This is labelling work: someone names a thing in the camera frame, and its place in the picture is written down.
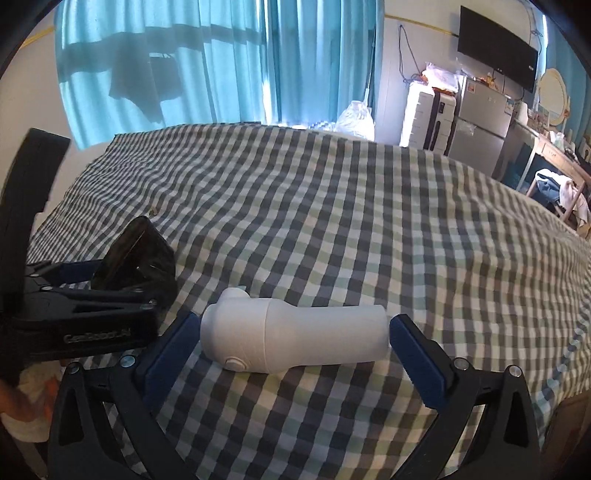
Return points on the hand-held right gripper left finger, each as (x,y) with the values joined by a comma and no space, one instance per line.
(166,360)

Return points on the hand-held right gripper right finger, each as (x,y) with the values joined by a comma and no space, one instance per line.
(415,364)

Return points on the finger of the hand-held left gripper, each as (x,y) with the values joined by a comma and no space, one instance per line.
(115,296)
(74,272)

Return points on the black sunglasses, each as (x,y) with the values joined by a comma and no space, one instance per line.
(134,249)

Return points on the white handheld device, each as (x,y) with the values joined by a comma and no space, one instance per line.
(300,337)

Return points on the person's left hand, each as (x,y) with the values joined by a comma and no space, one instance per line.
(18,401)

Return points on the checked blanket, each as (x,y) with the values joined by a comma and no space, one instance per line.
(369,230)

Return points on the wooden chair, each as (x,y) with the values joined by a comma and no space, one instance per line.
(561,210)

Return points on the clothes pile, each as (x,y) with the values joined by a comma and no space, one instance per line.
(554,184)

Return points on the white drawer unit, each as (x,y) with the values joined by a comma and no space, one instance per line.
(415,115)

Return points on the wooden dressing desk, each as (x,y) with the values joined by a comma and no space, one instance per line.
(554,154)

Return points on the clear water jug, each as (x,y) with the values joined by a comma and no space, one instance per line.
(355,120)

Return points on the silver fridge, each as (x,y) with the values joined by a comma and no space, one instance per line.
(480,120)

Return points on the wide teal curtain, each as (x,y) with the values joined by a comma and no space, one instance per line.
(207,55)

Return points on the pack of water bottles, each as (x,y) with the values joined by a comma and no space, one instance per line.
(323,125)

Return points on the white mop pole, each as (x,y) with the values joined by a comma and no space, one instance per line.
(368,87)

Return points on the white plastic bag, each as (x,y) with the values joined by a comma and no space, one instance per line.
(441,76)

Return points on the oval white mirror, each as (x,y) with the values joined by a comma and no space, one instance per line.
(553,94)

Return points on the black television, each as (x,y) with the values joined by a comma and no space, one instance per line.
(498,46)

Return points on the narrow teal curtain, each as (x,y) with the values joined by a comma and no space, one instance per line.
(572,60)

